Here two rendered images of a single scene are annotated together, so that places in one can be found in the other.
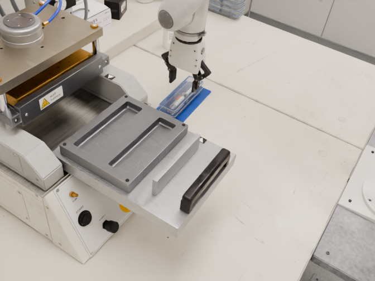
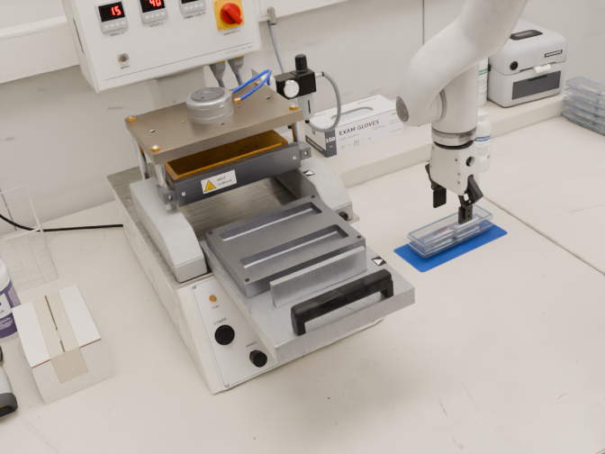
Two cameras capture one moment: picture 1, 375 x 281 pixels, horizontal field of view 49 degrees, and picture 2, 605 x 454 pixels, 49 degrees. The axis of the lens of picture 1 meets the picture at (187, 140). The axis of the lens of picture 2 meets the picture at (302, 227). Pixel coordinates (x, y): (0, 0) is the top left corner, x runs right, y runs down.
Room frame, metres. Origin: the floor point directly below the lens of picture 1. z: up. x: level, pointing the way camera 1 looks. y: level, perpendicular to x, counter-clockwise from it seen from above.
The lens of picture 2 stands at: (-0.07, -0.46, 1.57)
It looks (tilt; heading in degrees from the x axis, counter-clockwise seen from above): 33 degrees down; 40
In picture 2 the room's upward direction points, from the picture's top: 7 degrees counter-clockwise
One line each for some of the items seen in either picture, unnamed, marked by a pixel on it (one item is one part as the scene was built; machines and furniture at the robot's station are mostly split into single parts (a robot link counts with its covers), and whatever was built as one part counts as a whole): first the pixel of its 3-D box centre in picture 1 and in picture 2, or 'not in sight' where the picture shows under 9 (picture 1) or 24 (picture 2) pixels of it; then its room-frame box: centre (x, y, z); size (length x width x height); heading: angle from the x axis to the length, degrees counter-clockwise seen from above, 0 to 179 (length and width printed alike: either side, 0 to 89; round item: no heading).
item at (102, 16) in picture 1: (76, 23); (353, 124); (1.27, 0.43, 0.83); 0.23 x 0.12 x 0.07; 152
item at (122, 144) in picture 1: (126, 138); (284, 241); (0.59, 0.12, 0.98); 0.20 x 0.17 x 0.03; 153
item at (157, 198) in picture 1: (145, 153); (298, 262); (0.56, 0.08, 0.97); 0.30 x 0.22 x 0.08; 63
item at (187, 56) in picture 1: (187, 50); (453, 160); (1.01, 0.03, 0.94); 0.10 x 0.08 x 0.11; 66
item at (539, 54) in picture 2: not in sight; (511, 60); (1.72, 0.19, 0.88); 0.25 x 0.20 x 0.17; 56
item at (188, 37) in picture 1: (190, 30); (454, 131); (1.01, 0.03, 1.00); 0.09 x 0.08 x 0.03; 66
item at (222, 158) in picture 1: (206, 178); (343, 300); (0.50, -0.04, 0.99); 0.15 x 0.02 x 0.04; 153
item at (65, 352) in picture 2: not in sight; (61, 341); (0.36, 0.47, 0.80); 0.19 x 0.13 x 0.09; 62
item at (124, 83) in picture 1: (102, 79); (309, 179); (0.79, 0.22, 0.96); 0.26 x 0.05 x 0.07; 63
